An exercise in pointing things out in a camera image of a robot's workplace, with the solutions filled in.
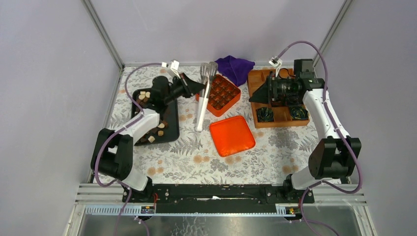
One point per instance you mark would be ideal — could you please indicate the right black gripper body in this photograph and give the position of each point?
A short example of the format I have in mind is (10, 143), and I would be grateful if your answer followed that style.
(281, 86)

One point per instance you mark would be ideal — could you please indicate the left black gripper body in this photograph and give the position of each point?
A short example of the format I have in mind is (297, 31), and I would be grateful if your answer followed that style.
(179, 88)

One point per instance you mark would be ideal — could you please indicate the white handled metal tongs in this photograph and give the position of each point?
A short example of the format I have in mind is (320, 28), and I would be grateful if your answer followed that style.
(207, 74)

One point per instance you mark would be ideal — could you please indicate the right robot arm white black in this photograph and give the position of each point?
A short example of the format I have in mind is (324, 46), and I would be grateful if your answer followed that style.
(336, 154)

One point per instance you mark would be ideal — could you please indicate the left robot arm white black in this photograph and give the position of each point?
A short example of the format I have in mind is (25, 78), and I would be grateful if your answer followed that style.
(113, 151)

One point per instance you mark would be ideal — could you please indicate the orange chocolate box with tray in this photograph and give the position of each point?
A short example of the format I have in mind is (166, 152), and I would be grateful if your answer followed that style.
(223, 96)

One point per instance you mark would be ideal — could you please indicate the dark rolled tie left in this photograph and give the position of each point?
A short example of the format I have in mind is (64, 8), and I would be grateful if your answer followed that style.
(264, 114)

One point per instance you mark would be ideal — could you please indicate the dark rolled tie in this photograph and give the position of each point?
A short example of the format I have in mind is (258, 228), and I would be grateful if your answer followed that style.
(298, 113)
(264, 114)

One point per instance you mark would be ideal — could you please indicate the dark rolled tie right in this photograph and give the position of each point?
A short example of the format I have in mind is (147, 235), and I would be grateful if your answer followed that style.
(298, 113)

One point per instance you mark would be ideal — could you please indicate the wooden compartment organizer box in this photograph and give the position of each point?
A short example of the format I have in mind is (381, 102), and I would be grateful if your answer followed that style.
(281, 115)

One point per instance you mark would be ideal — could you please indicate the purple cloth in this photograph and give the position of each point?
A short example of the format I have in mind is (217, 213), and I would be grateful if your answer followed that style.
(235, 69)

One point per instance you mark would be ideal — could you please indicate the black plastic tray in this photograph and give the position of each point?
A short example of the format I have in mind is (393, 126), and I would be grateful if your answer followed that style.
(169, 133)

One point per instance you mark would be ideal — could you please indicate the orange box lid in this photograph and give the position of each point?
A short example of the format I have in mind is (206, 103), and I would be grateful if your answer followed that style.
(231, 136)

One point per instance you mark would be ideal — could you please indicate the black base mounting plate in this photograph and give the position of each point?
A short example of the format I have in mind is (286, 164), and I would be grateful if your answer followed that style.
(224, 198)

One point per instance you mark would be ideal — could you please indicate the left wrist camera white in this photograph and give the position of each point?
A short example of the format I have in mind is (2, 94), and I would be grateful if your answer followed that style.
(171, 68)

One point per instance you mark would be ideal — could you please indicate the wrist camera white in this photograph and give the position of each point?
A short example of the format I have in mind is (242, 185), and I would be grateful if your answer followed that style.
(276, 63)
(171, 68)

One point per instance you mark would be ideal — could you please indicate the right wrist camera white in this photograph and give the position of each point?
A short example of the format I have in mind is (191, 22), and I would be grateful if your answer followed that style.
(276, 63)

